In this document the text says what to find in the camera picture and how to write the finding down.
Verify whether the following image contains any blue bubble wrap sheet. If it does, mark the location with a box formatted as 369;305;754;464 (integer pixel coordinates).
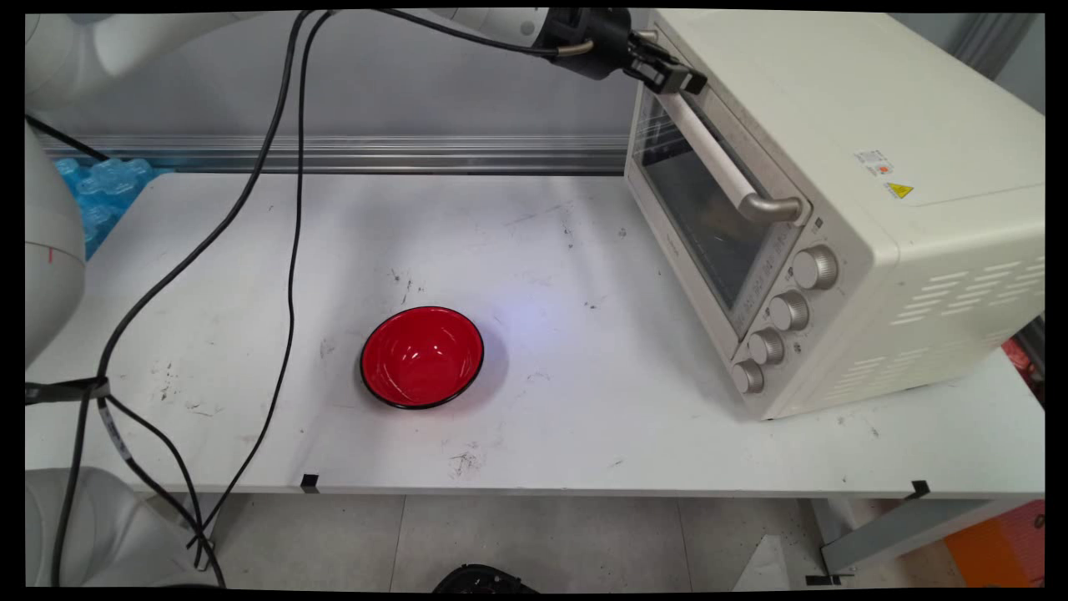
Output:
54;157;174;261

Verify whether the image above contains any aluminium profile rail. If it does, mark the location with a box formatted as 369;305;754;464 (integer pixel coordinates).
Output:
38;134;635;177

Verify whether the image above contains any black cable with metal plug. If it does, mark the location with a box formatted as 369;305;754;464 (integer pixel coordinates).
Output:
375;8;595;59

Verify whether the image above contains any orange box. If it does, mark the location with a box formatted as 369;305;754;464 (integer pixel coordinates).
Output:
943;499;1045;589

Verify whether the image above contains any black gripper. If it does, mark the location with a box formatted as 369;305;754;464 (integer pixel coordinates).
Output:
534;8;709;95

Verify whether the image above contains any red bowl with black rim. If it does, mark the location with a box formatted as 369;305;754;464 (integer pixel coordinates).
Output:
360;306;486;411

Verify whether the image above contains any cream toaster oven body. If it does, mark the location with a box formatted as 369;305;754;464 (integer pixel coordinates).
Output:
624;10;1045;421

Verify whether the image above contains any grey metal table leg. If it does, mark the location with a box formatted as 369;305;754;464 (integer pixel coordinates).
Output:
805;498;1029;585

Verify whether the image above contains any long black cable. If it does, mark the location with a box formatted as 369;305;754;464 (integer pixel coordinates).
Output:
185;10;339;552
48;10;318;588

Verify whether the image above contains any black round object on floor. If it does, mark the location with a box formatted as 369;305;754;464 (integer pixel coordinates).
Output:
431;564;540;594

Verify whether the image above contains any red packaged item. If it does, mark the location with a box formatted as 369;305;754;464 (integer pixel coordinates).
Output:
1001;334;1045;395

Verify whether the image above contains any oven glass door with handle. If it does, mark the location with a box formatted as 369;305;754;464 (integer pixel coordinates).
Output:
626;82;817;336

